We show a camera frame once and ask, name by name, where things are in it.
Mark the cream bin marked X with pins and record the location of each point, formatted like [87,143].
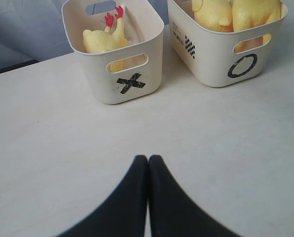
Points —
[127,73]

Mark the cream bin marked O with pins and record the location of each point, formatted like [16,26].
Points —
[219,59]

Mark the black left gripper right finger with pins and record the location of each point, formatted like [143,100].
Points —
[172,213]

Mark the headless rubber chicken body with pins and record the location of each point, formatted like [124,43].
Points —
[99,41]

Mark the whole rubber chicken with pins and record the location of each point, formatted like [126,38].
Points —
[215,15]
[247,14]

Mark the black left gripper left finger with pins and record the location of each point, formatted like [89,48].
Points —
[123,213]

